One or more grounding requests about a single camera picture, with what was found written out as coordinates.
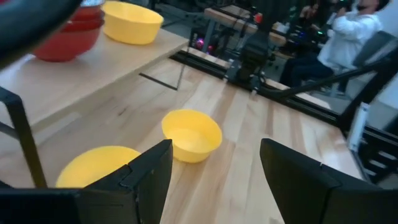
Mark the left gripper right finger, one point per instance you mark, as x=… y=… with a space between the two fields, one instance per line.
x=311 y=193

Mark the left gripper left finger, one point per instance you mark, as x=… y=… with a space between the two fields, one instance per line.
x=124 y=202

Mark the yellow plate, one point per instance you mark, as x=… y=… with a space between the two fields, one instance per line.
x=90 y=168

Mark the yellow plastic bowl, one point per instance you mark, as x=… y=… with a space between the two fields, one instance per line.
x=189 y=140
x=130 y=28

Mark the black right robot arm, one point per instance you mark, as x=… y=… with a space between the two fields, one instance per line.
x=252 y=59

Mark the wooden shelf black legs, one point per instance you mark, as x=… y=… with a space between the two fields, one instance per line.
x=77 y=81

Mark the person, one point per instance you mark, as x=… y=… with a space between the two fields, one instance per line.
x=345 y=40

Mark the grey office chair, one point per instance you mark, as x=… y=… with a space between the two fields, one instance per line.
x=373 y=46

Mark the background wooden workbench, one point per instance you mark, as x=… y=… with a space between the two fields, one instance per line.
x=224 y=17

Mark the white frame plate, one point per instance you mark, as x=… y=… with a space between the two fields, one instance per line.
x=359 y=127

